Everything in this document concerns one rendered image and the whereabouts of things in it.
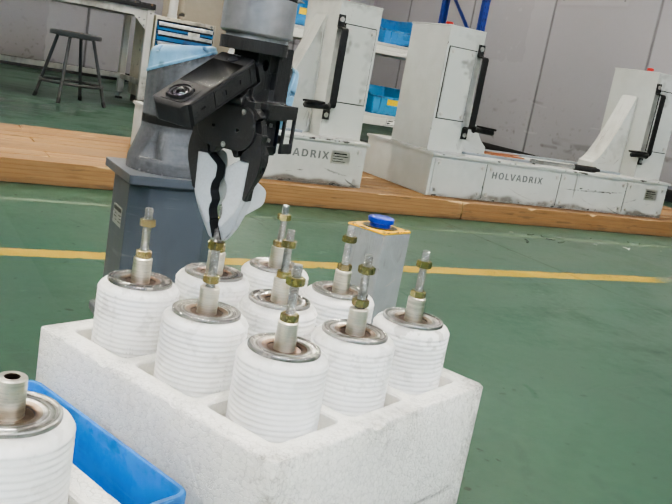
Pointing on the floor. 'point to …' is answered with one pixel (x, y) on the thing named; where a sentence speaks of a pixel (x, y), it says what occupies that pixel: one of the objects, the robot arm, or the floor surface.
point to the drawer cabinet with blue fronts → (161, 34)
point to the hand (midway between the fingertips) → (215, 227)
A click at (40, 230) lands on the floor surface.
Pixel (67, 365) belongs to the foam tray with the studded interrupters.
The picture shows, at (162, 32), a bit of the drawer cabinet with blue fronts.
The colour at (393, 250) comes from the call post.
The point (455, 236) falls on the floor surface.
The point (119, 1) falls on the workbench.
